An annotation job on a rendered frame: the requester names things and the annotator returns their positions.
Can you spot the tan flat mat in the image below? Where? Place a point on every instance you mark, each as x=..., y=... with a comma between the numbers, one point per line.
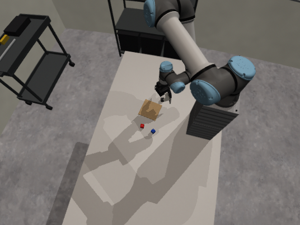
x=150, y=109

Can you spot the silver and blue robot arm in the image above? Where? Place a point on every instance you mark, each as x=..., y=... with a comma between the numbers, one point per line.
x=209, y=85

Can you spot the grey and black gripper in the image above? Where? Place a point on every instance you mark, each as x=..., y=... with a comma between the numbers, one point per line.
x=162, y=89

